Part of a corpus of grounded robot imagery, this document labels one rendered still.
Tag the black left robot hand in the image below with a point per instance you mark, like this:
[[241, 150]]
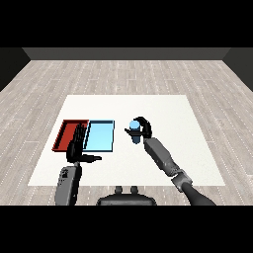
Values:
[[74, 148]]

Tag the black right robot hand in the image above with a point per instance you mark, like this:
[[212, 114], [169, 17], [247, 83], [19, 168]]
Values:
[[146, 128]]

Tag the small blue can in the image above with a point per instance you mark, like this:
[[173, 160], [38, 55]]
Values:
[[135, 131]]

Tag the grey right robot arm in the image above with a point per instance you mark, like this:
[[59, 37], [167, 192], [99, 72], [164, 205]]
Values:
[[171, 168]]

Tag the red shallow open box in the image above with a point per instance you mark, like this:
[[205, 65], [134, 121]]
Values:
[[65, 135]]

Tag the light blue shallow open box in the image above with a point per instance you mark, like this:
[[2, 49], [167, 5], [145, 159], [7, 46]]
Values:
[[99, 135]]

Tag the dark grey robot body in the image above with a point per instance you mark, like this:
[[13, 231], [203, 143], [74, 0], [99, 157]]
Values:
[[126, 198]]

